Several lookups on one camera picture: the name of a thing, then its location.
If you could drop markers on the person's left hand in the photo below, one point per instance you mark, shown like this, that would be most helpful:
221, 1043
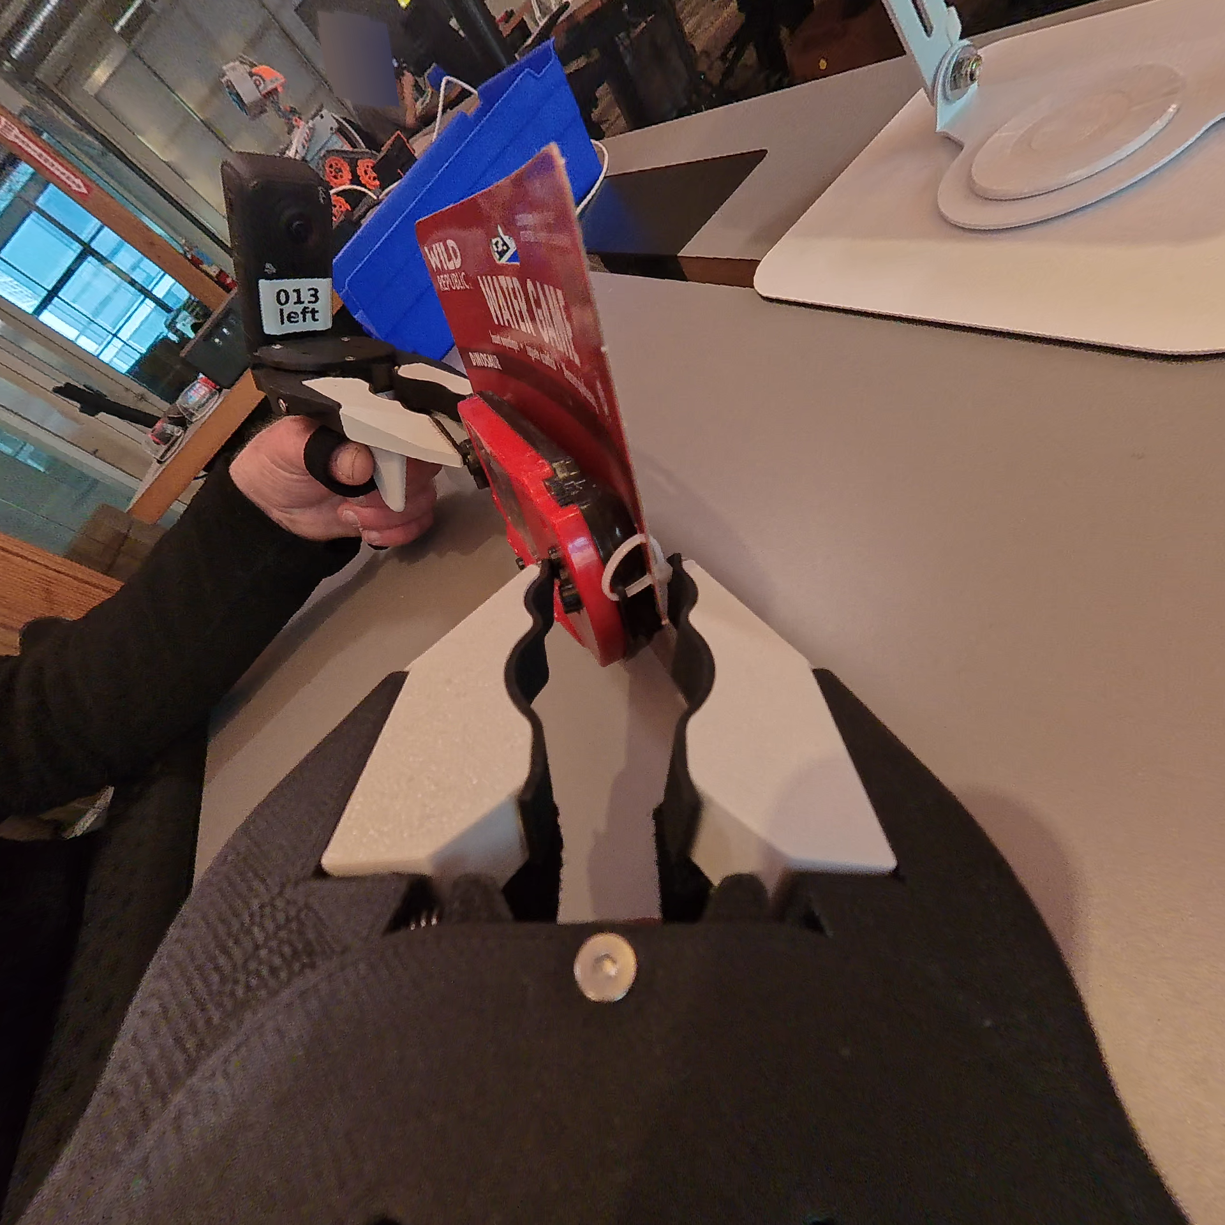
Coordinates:
281, 484

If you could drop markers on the black desk mat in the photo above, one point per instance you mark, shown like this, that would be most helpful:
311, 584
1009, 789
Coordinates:
665, 197

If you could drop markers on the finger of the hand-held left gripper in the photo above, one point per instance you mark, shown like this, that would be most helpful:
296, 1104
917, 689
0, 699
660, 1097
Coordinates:
387, 422
432, 379

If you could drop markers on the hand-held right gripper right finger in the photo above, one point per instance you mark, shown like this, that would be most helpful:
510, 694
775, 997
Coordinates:
777, 763

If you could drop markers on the blue bin with tag sticker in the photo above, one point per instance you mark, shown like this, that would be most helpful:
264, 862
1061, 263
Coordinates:
480, 174

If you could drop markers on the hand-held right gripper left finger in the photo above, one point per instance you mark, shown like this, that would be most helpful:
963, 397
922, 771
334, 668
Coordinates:
433, 763

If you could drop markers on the person's left forearm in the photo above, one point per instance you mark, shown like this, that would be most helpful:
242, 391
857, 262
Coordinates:
141, 653

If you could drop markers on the red handheld toy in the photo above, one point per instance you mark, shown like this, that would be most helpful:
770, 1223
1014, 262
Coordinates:
538, 317

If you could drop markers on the orange black toy robot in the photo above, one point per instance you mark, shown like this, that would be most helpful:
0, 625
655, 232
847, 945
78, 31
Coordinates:
324, 143

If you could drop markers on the black storage crate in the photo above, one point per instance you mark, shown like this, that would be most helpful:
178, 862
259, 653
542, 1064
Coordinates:
221, 337

